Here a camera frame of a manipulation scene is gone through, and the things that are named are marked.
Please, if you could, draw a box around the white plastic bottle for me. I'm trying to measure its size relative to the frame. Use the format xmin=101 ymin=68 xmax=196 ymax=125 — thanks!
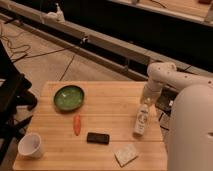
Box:
xmin=133 ymin=99 xmax=150 ymax=136

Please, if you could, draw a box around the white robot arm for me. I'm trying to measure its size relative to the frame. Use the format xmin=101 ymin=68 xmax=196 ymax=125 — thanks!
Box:
xmin=141 ymin=62 xmax=213 ymax=171

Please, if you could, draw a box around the green bowl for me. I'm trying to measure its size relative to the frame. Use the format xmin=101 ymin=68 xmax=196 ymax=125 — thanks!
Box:
xmin=53 ymin=85 xmax=84 ymax=112

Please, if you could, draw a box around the orange carrot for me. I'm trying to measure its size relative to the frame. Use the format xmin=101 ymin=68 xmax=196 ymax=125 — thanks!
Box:
xmin=73 ymin=115 xmax=81 ymax=136

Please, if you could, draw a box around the wooden table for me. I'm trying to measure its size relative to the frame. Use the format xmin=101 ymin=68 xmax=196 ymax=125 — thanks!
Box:
xmin=13 ymin=81 xmax=167 ymax=171

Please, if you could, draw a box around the black rectangular block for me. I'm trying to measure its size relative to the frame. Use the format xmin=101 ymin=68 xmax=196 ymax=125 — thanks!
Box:
xmin=87 ymin=132 xmax=110 ymax=144

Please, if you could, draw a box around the beige sponge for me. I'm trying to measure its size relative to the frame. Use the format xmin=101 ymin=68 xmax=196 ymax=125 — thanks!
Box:
xmin=115 ymin=144 xmax=138 ymax=167

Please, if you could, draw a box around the black chair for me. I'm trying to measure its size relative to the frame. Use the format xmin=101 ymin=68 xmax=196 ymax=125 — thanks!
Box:
xmin=0 ymin=41 xmax=37 ymax=165

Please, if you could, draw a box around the white paper cup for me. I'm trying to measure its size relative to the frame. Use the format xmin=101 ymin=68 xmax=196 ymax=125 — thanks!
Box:
xmin=18 ymin=133 xmax=44 ymax=158

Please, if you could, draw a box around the grey metal rail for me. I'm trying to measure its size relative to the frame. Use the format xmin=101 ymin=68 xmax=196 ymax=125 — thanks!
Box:
xmin=0 ymin=0 xmax=213 ymax=74

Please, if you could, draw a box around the white object on rail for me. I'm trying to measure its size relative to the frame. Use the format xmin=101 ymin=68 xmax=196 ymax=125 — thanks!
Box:
xmin=46 ymin=4 xmax=65 ymax=22

